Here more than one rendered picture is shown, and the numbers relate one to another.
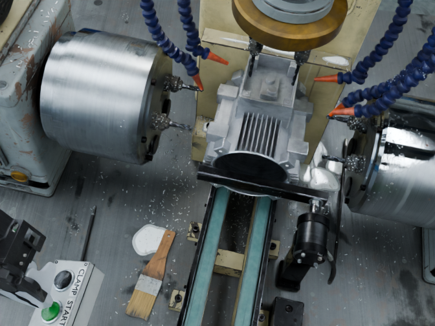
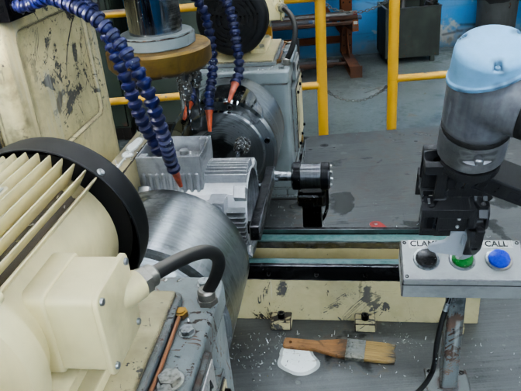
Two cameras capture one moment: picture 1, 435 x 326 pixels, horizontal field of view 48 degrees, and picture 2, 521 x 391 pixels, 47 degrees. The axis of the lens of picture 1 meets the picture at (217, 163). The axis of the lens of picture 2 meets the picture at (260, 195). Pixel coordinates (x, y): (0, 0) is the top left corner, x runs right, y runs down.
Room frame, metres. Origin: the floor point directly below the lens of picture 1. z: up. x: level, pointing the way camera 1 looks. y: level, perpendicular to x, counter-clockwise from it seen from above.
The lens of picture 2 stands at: (0.40, 0.94, 1.56)
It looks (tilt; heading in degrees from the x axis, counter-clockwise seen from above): 27 degrees down; 275
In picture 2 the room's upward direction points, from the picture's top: 5 degrees counter-clockwise
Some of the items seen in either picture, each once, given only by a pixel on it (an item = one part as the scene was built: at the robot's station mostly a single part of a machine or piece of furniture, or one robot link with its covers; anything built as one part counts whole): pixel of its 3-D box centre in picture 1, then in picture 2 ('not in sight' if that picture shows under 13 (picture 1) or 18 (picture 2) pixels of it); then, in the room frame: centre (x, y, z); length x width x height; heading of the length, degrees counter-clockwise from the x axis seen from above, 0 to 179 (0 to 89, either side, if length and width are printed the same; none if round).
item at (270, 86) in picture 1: (267, 90); (177, 164); (0.63, -0.08, 1.11); 0.12 x 0.11 x 0.07; 175
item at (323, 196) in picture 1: (261, 186); (264, 200); (0.47, -0.09, 1.01); 0.26 x 0.04 x 0.03; 85
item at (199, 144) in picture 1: (208, 140); not in sight; (0.67, 0.03, 0.86); 0.07 x 0.06 x 0.12; 85
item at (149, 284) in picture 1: (153, 272); (338, 347); (0.35, 0.10, 0.80); 0.21 x 0.05 x 0.01; 169
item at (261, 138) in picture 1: (257, 135); (203, 207); (0.59, -0.07, 1.01); 0.20 x 0.19 x 0.19; 175
